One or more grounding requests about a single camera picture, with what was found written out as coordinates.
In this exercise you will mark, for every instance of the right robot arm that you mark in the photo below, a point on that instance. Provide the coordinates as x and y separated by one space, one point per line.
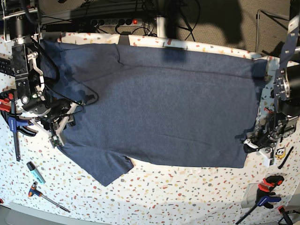
34 71

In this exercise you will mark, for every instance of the yellow panda sticker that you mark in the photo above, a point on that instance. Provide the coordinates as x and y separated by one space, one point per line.
280 153

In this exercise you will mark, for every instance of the red black corner clamp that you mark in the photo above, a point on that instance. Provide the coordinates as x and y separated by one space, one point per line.
285 220

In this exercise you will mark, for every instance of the blue black bar clamp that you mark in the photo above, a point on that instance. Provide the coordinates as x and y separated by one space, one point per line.
16 125

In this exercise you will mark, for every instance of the blue grey T-shirt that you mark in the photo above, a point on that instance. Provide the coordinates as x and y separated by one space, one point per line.
158 105

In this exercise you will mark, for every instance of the thin black strip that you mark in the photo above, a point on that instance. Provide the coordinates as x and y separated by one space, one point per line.
285 159

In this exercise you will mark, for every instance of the black TV remote control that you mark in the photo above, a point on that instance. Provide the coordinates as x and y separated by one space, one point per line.
5 67

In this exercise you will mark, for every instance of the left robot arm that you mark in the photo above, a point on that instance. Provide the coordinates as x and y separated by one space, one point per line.
280 123

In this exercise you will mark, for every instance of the light blue highlighter marker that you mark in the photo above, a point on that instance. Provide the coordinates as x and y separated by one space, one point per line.
34 171

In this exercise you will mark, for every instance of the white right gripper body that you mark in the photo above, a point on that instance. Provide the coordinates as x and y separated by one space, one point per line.
57 139

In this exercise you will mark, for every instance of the blue red bar clamp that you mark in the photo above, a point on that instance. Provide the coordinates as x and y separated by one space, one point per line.
265 194

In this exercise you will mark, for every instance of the white power strip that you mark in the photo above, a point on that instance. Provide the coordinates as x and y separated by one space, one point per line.
111 22

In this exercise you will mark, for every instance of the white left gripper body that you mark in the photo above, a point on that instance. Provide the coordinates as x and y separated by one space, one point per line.
265 148

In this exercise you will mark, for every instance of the black table clip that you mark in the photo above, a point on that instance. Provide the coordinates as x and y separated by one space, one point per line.
124 39

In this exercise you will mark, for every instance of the white metal table leg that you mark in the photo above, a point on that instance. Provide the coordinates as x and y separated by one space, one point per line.
161 26

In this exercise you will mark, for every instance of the orange blue T-handle screwdriver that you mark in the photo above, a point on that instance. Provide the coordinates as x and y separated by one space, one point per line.
34 191

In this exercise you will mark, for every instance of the terrazzo pattern tablecloth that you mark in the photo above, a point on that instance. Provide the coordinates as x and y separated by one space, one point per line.
148 194

